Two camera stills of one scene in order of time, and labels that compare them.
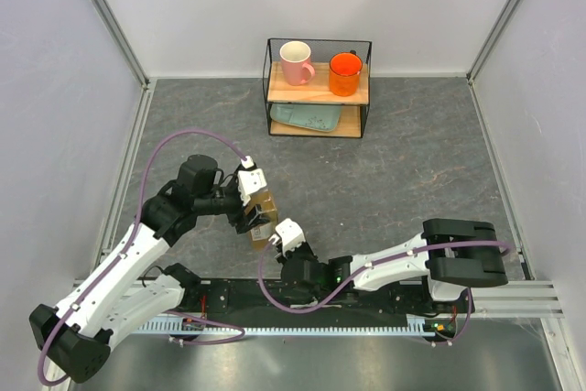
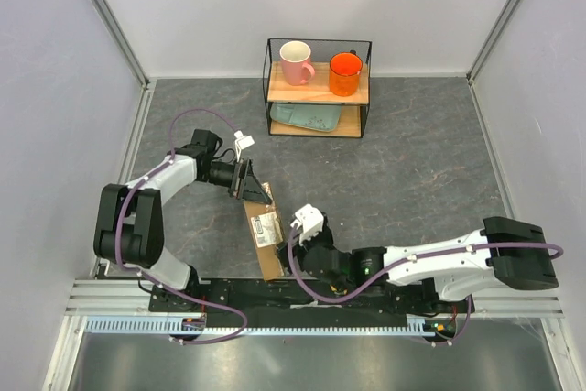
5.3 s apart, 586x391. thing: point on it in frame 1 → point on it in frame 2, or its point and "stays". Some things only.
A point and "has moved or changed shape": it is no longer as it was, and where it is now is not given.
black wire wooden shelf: [316, 88] stays
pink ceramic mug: [297, 68] stays
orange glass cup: [344, 70] stays
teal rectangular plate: [318, 116] stays
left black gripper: [243, 222] → [252, 190]
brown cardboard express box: [260, 235] has moved or changed shape
